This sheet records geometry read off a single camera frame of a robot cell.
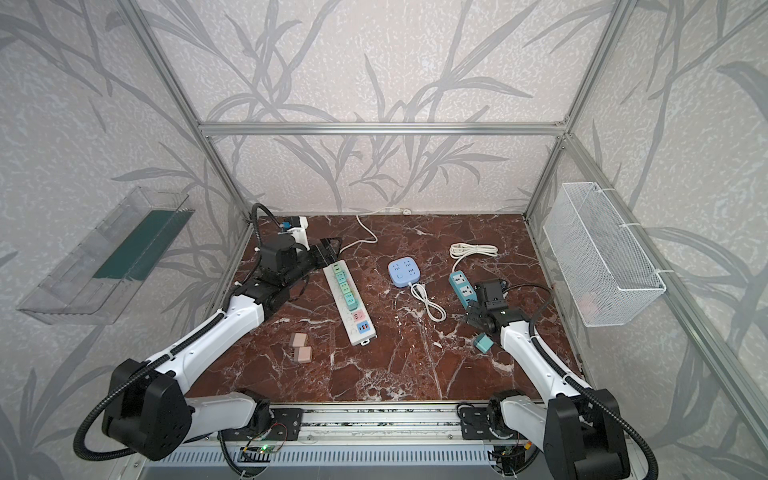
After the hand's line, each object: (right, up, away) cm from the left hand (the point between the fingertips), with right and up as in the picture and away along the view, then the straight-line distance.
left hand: (337, 233), depth 80 cm
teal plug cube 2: (+41, -31, +5) cm, 52 cm away
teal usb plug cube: (-2, -14, +14) cm, 19 cm away
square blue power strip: (+18, -13, +21) cm, 31 cm away
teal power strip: (+37, -17, +17) cm, 44 cm away
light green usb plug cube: (0, -17, +11) cm, 20 cm away
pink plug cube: (-13, -31, +7) cm, 34 cm away
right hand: (+41, -22, +8) cm, 48 cm away
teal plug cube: (+2, -19, +9) cm, 21 cm away
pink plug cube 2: (-10, -34, +3) cm, 36 cm away
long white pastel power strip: (+2, -22, +9) cm, 24 cm away
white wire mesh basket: (+60, -9, -18) cm, 64 cm away
